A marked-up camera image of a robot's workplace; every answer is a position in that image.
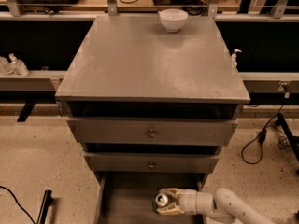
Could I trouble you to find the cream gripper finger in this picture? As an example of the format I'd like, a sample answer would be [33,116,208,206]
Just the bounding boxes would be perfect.
[157,203,181,216]
[159,188,182,200]

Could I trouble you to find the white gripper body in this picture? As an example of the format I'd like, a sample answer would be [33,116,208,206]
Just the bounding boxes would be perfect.
[178,189,197,215]

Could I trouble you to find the green soda can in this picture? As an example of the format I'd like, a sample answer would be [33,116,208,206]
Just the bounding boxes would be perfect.
[151,192,169,212]

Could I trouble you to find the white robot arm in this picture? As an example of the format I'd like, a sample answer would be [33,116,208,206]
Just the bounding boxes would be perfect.
[152,188,275,224]

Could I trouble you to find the bottom grey drawer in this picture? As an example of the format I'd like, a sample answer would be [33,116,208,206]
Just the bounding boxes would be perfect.
[94,172,206,224]

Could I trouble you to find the grey drawer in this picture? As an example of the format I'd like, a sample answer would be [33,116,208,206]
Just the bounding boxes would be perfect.
[94,172,206,224]
[67,117,237,146]
[83,152,218,173]

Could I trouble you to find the middle grey drawer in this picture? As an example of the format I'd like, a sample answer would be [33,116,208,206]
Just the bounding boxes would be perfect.
[83,152,218,173]

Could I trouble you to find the grey drawer cabinet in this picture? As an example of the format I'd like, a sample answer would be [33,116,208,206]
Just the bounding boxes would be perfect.
[54,13,251,224]

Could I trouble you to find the top grey drawer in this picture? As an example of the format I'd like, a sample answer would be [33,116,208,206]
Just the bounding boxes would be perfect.
[67,117,237,146]

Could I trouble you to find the black stand leg right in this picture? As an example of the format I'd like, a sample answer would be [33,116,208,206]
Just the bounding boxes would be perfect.
[276,113,299,161]

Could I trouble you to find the black bar on floor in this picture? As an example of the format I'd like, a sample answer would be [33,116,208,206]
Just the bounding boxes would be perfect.
[36,190,53,224]

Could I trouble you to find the white pump bottle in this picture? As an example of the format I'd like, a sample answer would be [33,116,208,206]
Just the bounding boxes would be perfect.
[231,49,242,67]

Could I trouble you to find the white ceramic bowl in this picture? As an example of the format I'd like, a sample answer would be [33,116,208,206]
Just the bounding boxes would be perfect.
[159,9,188,33]

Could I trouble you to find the clear bottle on ledge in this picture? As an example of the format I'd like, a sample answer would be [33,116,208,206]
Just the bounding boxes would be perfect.
[9,53,29,77]

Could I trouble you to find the clear container on ledge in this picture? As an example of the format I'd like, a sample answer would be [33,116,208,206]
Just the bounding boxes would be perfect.
[0,57,13,75]

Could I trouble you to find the black cable on floor right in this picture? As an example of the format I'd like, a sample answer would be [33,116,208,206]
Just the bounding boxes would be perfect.
[240,91,291,165]

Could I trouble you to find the black cable on floor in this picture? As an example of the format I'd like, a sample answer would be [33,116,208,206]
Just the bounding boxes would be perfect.
[240,91,291,165]
[0,185,36,224]

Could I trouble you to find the black cable on floor left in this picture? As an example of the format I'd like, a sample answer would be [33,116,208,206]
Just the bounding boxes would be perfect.
[0,185,36,224]

